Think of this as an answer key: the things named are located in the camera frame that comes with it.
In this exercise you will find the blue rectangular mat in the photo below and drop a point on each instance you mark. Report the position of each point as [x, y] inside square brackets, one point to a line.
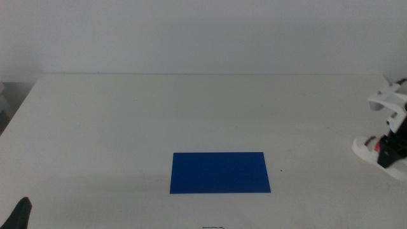
[219, 173]

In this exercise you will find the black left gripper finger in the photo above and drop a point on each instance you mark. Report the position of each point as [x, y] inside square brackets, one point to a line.
[19, 216]

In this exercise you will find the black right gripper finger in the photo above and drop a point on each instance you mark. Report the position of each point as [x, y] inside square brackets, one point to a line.
[394, 149]

